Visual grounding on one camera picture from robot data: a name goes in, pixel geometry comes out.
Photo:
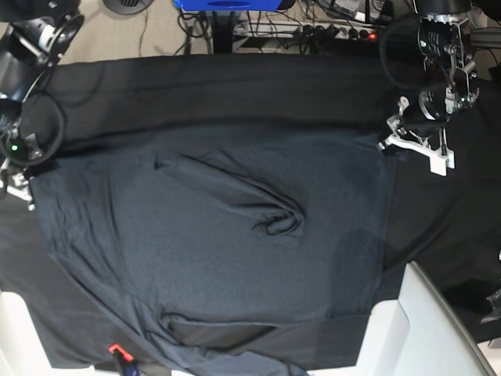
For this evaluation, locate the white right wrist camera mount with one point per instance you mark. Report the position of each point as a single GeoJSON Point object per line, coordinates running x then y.
{"type": "Point", "coordinates": [17, 186]}

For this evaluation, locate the black table cloth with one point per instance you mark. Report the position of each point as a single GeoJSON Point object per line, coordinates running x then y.
{"type": "Point", "coordinates": [449, 225]}

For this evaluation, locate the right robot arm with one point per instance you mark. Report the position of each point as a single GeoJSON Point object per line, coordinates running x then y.
{"type": "Point", "coordinates": [37, 36]}

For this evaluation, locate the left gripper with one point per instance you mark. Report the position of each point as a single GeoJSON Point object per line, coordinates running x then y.
{"type": "Point", "coordinates": [418, 118]}

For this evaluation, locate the blue plastic bin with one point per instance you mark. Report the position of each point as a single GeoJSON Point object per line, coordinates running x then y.
{"type": "Point", "coordinates": [227, 5]}

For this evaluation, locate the grey round floor base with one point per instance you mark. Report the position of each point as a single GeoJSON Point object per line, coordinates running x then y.
{"type": "Point", "coordinates": [127, 7]}

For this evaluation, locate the white power strip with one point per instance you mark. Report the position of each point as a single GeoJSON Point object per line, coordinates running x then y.
{"type": "Point", "coordinates": [288, 29]}

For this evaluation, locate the white chair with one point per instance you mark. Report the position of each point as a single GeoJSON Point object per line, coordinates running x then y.
{"type": "Point", "coordinates": [418, 334]}

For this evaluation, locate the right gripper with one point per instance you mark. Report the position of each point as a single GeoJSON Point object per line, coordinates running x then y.
{"type": "Point", "coordinates": [19, 153]}

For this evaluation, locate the dark grey T-shirt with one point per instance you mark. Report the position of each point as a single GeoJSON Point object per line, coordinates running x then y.
{"type": "Point", "coordinates": [269, 234]}

